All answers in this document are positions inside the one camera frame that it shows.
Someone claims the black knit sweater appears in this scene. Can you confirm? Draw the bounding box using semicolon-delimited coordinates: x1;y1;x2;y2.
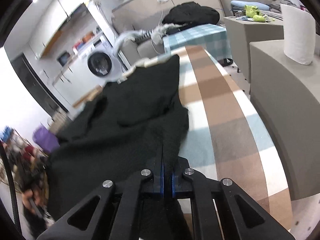
47;55;189;220

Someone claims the white grey clothes pile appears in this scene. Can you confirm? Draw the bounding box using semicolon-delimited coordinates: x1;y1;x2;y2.
112;23;183;56

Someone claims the person's left hand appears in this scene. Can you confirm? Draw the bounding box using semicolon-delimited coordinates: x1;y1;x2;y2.
22;187;46;217

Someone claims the plaid brown blue tablecloth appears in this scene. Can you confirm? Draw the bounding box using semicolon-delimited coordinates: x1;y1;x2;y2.
172;46;292;239

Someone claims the purple bag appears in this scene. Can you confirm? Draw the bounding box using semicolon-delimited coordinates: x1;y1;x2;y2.
32;125;60;153

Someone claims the white front-load washing machine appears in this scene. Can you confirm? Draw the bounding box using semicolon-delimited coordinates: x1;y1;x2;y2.
87;37;123;82

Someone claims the grey cabinet box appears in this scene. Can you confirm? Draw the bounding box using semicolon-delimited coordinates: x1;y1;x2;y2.
224;17;319;200

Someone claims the black quilted jacket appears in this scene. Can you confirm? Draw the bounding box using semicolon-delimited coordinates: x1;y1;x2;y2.
162;2;220;27

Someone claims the green toy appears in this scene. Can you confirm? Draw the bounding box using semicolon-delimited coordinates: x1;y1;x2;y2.
245;5;266;22

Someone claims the light blue pillow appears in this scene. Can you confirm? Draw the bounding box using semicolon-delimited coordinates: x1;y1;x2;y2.
231;0;270;11

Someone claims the white paper towel roll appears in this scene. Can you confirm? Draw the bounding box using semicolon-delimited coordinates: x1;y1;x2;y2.
280;4;316;66

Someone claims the black cable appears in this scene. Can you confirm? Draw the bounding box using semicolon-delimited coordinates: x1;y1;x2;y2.
0;142;21;233

